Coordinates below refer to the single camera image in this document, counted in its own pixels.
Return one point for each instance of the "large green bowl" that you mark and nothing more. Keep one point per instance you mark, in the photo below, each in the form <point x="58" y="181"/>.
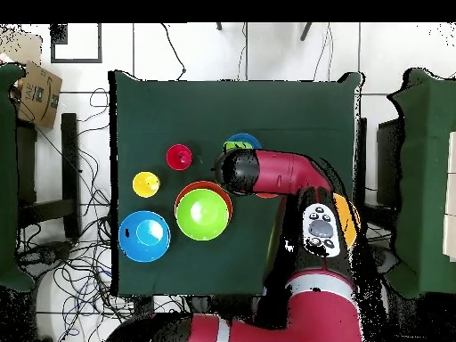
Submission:
<point x="206" y="221"/>

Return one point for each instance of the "clear blue ribbed bowl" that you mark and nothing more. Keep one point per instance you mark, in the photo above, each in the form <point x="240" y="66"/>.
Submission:
<point x="244" y="137"/>

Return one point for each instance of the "wide shallow red-orange bowl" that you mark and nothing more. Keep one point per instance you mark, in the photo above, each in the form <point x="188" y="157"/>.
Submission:
<point x="203" y="184"/>

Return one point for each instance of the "red cup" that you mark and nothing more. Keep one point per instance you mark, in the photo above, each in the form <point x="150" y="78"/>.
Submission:
<point x="176" y="158"/>

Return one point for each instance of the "dark green tablecloth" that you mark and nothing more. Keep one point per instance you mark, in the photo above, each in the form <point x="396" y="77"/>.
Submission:
<point x="231" y="107"/>

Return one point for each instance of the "yellow cup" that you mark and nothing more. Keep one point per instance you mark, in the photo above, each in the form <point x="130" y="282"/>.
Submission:
<point x="144" y="185"/>

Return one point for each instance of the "large blue bowl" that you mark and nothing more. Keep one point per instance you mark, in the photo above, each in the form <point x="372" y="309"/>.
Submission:
<point x="135" y="249"/>

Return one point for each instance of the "large orange bowl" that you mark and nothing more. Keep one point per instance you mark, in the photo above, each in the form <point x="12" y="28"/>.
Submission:
<point x="343" y="217"/>

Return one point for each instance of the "black rectangular block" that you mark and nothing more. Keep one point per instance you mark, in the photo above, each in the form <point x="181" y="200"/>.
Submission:
<point x="144" y="304"/>

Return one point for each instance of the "black stand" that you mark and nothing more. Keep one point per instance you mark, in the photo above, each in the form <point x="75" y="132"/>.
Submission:
<point x="69" y="160"/>

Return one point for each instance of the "green cloth covered table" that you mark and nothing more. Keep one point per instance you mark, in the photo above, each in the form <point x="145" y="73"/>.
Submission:
<point x="7" y="178"/>
<point x="424" y="178"/>

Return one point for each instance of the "cardboard box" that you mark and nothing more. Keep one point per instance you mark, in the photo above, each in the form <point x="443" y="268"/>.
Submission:
<point x="41" y="96"/>

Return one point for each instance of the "white boxes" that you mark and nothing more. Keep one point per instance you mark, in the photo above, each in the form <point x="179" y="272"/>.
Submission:
<point x="450" y="213"/>

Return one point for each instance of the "dark square frame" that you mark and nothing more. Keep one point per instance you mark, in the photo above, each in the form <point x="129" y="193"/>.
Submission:
<point x="58" y="35"/>

